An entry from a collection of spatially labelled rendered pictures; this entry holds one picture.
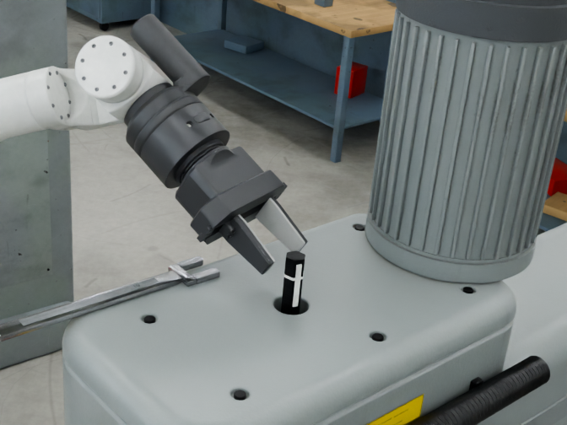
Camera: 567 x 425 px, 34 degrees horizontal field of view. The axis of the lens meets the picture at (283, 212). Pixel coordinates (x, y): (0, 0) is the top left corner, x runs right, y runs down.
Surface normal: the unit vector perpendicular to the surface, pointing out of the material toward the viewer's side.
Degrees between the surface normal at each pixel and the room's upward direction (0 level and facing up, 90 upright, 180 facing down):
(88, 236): 0
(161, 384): 0
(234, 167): 30
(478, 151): 90
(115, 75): 60
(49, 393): 0
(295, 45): 90
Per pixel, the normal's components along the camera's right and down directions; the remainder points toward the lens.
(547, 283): 0.08, -0.89
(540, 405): 0.65, 0.39
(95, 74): -0.20, -0.08
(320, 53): -0.76, 0.24
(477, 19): -0.32, 0.41
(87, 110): 0.54, -0.19
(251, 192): 0.48, -0.60
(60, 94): 0.96, -0.19
